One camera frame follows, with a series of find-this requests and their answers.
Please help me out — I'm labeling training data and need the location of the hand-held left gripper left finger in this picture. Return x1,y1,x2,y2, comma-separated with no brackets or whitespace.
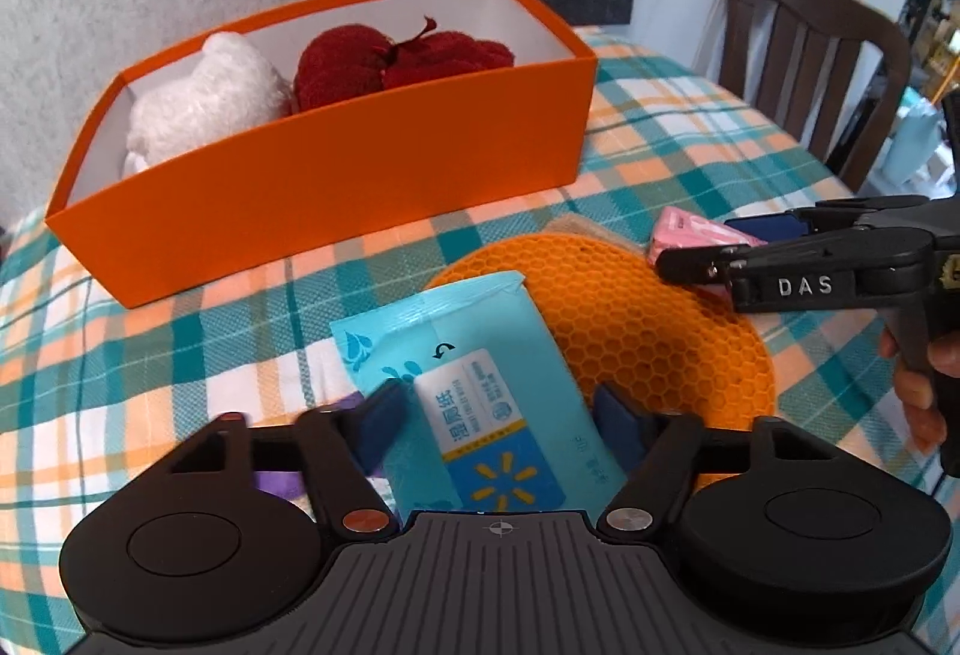
169,381,412,537

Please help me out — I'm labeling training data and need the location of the orange silicone honeycomb mat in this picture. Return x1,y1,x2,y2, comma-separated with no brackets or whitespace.
424,233,777,432

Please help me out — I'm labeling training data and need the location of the dark red towel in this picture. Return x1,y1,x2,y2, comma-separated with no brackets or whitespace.
291,16,517,117

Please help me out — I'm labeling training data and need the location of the light blue bag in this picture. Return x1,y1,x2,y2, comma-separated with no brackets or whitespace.
885,88,946,183

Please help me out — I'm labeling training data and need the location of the brown fluffy towel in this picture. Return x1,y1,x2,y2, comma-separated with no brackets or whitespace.
544,214,638,251

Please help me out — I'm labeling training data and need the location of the purple soft cloth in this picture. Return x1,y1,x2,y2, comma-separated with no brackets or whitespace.
255,396,368,502

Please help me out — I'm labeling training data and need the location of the pink packet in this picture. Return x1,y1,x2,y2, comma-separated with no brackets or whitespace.
649,207,758,270

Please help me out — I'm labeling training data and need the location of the white paper towel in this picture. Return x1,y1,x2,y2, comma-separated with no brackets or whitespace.
124,32,292,177

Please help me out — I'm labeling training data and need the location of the blue wet wipes packet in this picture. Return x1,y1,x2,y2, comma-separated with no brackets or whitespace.
330,271,631,527

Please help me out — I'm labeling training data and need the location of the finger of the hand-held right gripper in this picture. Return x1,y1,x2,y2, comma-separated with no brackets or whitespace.
724,196,931,245
656,227,935,316

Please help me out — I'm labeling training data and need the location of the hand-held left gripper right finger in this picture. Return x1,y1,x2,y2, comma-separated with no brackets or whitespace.
592,383,818,537

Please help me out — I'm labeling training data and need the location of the dark wooden chair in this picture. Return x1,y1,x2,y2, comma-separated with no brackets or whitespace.
718,0,912,191

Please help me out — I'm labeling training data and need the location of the person's right hand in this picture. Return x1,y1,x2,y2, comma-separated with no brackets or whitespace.
877,328,960,457

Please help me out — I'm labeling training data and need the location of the orange box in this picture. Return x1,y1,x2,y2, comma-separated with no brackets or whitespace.
45,0,599,309

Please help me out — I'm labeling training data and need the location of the plaid tablecloth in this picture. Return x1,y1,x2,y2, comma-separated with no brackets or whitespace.
0,25,960,655

